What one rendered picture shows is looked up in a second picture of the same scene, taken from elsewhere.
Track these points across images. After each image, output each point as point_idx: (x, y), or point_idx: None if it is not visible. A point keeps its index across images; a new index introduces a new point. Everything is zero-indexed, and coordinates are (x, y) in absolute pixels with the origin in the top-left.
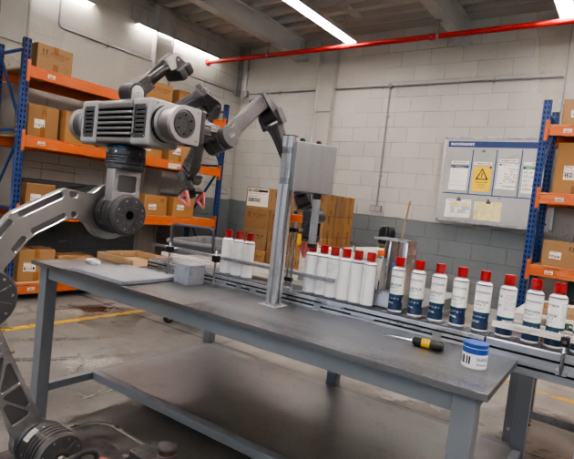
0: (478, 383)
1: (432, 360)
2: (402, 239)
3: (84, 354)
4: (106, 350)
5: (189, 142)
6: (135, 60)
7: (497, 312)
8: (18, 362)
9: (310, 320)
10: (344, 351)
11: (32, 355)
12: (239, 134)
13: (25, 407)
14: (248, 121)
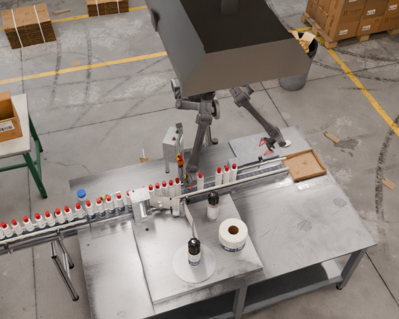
0: (74, 185)
1: (94, 189)
2: (132, 191)
3: (387, 225)
4: (398, 240)
5: (173, 94)
6: None
7: (125, 309)
8: (372, 190)
9: (152, 182)
10: (115, 169)
11: (386, 198)
12: (179, 106)
13: (207, 142)
14: (189, 107)
